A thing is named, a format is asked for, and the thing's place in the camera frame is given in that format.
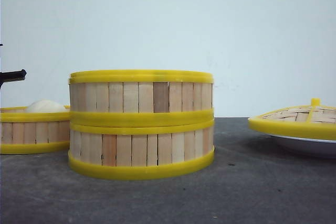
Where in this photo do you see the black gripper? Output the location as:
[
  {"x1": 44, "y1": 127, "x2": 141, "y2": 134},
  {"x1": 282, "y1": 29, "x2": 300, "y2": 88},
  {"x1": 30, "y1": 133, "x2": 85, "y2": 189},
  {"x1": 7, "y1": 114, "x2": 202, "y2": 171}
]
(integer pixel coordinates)
[{"x1": 0, "y1": 69, "x2": 27, "y2": 88}]

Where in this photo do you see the bamboo steamer basket dark slat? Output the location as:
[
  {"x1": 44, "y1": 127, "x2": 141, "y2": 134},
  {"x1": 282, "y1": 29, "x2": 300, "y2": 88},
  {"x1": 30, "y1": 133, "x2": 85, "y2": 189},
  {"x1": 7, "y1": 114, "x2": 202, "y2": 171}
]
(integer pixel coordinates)
[{"x1": 69, "y1": 70, "x2": 214, "y2": 128}]

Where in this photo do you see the woven bamboo steamer lid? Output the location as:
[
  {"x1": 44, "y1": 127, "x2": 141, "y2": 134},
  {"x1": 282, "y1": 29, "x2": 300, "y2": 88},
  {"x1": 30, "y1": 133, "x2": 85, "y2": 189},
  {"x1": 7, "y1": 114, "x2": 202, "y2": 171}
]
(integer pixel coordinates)
[{"x1": 248, "y1": 98, "x2": 335, "y2": 141}]

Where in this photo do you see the white steamed bun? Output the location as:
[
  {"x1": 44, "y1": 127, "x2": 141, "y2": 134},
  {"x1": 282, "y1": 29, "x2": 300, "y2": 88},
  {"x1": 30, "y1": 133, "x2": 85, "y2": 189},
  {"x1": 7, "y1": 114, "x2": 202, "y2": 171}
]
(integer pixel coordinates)
[{"x1": 25, "y1": 100, "x2": 67, "y2": 113}]

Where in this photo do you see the bamboo steamer basket orange slat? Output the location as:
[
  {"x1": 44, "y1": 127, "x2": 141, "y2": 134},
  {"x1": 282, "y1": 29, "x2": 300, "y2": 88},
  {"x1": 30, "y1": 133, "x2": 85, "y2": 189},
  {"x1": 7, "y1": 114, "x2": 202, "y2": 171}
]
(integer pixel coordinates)
[{"x1": 68, "y1": 122, "x2": 215, "y2": 180}]

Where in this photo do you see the white plate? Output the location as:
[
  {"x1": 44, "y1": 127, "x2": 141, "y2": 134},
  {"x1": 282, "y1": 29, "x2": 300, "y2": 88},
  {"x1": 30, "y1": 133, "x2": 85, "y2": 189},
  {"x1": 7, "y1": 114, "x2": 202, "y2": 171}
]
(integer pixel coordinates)
[{"x1": 271, "y1": 135, "x2": 335, "y2": 159}]

